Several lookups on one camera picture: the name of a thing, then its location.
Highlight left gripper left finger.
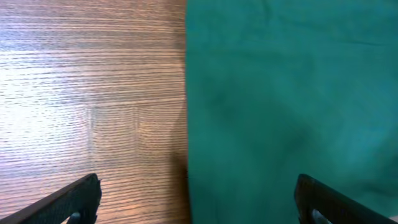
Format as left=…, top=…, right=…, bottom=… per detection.
left=1, top=174, right=102, bottom=224

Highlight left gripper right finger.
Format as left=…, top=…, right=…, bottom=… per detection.
left=294, top=174, right=397, bottom=224

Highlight dark green shorts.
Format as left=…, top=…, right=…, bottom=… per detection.
left=186, top=0, right=397, bottom=223

